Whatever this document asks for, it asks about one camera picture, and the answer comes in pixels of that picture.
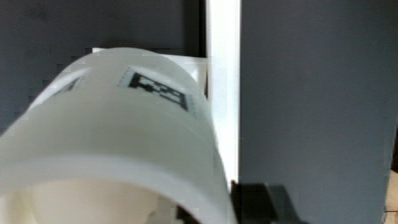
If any white right fence wall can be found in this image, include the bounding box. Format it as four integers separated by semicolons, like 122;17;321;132
206;0;241;183

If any white lamp base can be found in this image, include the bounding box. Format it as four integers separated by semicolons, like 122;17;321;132
89;47;206;104

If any white lamp shade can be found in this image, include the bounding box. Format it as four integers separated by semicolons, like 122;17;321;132
0;48;236;224

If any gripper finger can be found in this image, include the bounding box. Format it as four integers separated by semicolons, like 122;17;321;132
231;182;309;224

